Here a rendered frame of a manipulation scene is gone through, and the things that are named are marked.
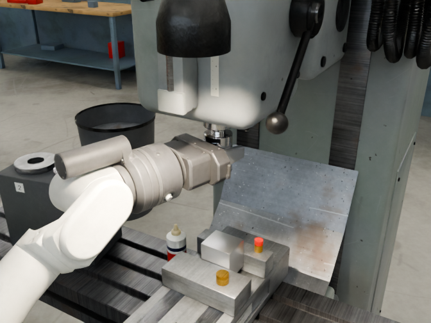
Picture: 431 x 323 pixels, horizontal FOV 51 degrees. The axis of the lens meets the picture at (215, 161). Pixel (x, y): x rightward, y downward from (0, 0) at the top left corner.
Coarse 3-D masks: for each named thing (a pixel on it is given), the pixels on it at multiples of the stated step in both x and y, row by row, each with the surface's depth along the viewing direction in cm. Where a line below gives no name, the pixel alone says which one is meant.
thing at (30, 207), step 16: (16, 160) 99; (32, 160) 100; (48, 160) 99; (0, 176) 96; (16, 176) 95; (32, 176) 95; (48, 176) 95; (0, 192) 98; (16, 192) 96; (32, 192) 95; (48, 192) 93; (16, 208) 98; (32, 208) 97; (48, 208) 95; (16, 224) 100; (32, 224) 99; (16, 240) 103; (112, 240) 103; (96, 256) 98
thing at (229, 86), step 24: (240, 0) 54; (264, 0) 55; (288, 0) 61; (144, 24) 62; (240, 24) 55; (264, 24) 56; (288, 24) 63; (144, 48) 63; (240, 48) 56; (264, 48) 57; (288, 48) 65; (144, 72) 65; (216, 72) 59; (240, 72) 57; (264, 72) 59; (288, 72) 67; (144, 96) 66; (216, 96) 60; (240, 96) 59; (264, 96) 60; (216, 120) 62; (240, 120) 60
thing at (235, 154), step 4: (228, 148) 72; (232, 148) 72; (236, 148) 73; (240, 148) 73; (228, 152) 72; (232, 152) 72; (236, 152) 73; (240, 152) 74; (228, 156) 72; (232, 156) 73; (236, 156) 73; (240, 156) 74; (232, 160) 73; (236, 160) 74
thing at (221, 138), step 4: (204, 132) 73; (208, 132) 73; (228, 132) 73; (232, 132) 74; (204, 136) 73; (208, 136) 72; (212, 136) 72; (216, 136) 72; (220, 136) 72; (224, 136) 72; (228, 136) 72; (232, 136) 73; (208, 140) 72; (212, 140) 72; (216, 140) 71; (220, 140) 71; (224, 140) 72; (228, 140) 72
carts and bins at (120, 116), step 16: (80, 112) 277; (96, 112) 288; (112, 112) 293; (128, 112) 294; (144, 112) 289; (80, 128) 259; (96, 128) 285; (112, 128) 285; (128, 128) 253; (144, 128) 261; (144, 144) 266
